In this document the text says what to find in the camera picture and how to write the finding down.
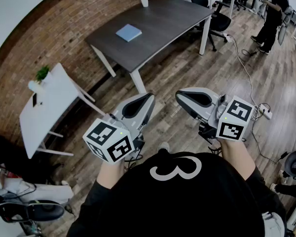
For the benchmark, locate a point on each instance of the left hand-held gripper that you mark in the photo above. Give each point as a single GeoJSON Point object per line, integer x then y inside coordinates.
{"type": "Point", "coordinates": [106, 139]}

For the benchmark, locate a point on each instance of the black oval device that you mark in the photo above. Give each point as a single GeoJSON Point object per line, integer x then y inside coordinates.
{"type": "Point", "coordinates": [45, 210]}

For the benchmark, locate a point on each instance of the black phone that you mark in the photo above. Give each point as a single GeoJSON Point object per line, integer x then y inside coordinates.
{"type": "Point", "coordinates": [34, 99]}

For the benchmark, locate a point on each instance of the black bag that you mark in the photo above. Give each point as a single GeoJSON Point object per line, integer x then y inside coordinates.
{"type": "Point", "coordinates": [12, 154]}

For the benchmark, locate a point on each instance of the blue notebook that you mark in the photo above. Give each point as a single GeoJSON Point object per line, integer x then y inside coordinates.
{"type": "Point", "coordinates": [128, 32]}

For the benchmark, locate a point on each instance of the person's right forearm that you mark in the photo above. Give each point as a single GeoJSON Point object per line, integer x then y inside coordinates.
{"type": "Point", "coordinates": [236, 159]}

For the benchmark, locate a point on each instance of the white standing fan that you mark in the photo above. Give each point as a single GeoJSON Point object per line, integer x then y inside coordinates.
{"type": "Point", "coordinates": [282, 34]}

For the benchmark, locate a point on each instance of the white side table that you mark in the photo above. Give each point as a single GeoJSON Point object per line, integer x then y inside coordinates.
{"type": "Point", "coordinates": [48, 112]}

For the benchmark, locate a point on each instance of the green potted plant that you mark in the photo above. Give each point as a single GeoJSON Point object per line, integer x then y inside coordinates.
{"type": "Point", "coordinates": [40, 76]}

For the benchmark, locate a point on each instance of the black office chair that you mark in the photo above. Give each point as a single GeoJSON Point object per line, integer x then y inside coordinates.
{"type": "Point", "coordinates": [218, 21]}

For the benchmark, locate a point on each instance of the white power strip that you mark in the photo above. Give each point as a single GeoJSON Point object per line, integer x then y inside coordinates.
{"type": "Point", "coordinates": [228, 38]}
{"type": "Point", "coordinates": [266, 112]}

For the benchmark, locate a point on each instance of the person's light trousers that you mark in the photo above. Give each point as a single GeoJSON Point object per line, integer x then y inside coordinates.
{"type": "Point", "coordinates": [273, 225]}

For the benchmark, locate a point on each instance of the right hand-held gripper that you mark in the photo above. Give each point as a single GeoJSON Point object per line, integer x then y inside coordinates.
{"type": "Point", "coordinates": [233, 122]}

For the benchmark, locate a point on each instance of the dark table with white legs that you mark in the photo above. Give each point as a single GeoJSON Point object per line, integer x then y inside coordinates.
{"type": "Point", "coordinates": [162, 28]}

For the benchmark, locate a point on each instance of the person's left forearm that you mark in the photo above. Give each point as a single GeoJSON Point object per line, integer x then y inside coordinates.
{"type": "Point", "coordinates": [111, 174]}

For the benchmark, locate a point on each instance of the person's black printed shirt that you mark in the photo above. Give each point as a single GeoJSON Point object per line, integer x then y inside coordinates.
{"type": "Point", "coordinates": [177, 201]}

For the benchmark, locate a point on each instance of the person's white shoe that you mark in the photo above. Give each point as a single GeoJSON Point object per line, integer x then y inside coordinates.
{"type": "Point", "coordinates": [164, 147]}

